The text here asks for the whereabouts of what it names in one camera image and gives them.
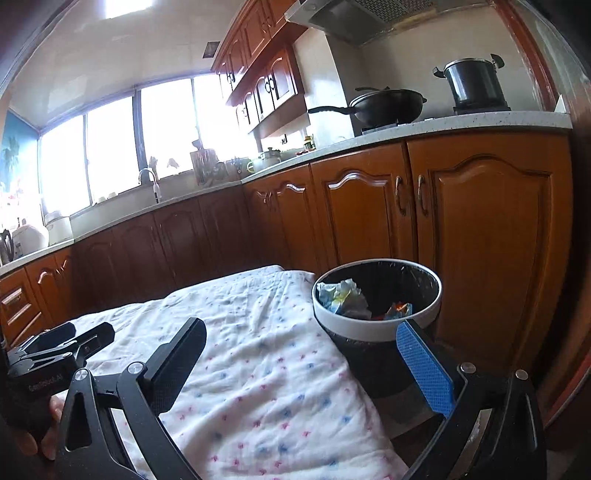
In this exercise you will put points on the white lidded appliance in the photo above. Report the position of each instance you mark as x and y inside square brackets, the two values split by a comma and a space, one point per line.
[59, 228]

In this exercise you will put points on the white blue packet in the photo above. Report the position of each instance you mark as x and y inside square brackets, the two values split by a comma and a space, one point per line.
[344, 297]

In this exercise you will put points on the wooden base cabinets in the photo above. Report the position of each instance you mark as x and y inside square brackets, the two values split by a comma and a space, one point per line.
[485, 221]

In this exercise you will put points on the gas stove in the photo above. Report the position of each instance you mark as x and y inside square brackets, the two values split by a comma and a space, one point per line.
[480, 110]

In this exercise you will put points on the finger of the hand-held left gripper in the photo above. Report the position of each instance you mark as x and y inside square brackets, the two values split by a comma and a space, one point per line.
[92, 339]
[51, 334]

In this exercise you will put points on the person's left hand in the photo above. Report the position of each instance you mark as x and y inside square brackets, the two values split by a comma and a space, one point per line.
[54, 429]

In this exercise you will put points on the dark stock pot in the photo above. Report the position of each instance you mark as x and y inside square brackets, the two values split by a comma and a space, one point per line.
[473, 85]

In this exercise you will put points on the white dotted blanket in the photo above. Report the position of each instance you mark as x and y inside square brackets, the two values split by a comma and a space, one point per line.
[258, 346]

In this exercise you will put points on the wooden wall cabinets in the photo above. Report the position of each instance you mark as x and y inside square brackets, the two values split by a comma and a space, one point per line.
[258, 60]

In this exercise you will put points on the dark kettle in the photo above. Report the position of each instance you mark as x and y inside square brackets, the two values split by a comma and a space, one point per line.
[4, 244]

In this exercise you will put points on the kitchen window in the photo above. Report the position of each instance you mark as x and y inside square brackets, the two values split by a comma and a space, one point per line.
[111, 143]

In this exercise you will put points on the grey kitchen countertop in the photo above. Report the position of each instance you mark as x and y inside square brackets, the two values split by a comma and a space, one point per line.
[461, 122]

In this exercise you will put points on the seasoning bottles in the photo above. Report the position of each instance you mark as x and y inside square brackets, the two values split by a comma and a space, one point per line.
[308, 143]

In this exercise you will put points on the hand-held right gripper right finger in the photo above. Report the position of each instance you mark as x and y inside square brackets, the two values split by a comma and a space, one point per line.
[425, 364]

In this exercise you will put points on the black wok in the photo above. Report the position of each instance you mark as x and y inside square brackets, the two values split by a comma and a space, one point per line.
[388, 108]

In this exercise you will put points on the white rice cooker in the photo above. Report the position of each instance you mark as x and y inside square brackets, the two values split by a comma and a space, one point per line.
[30, 240]

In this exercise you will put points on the blue wall poster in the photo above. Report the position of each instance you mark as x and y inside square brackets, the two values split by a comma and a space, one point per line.
[16, 157]

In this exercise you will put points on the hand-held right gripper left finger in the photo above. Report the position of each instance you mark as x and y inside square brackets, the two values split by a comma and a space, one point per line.
[184, 353]

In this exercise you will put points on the range hood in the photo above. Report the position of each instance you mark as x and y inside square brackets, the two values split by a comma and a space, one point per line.
[369, 18]

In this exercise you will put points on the metal faucet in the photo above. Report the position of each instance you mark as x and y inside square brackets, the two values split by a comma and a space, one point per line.
[150, 182]

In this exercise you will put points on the black and white bin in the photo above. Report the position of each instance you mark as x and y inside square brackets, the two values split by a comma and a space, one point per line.
[364, 334]

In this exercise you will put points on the utensil rack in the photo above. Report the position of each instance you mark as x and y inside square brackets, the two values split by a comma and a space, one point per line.
[203, 166]

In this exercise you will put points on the orange red wrapper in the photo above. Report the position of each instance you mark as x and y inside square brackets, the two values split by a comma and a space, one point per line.
[395, 310]

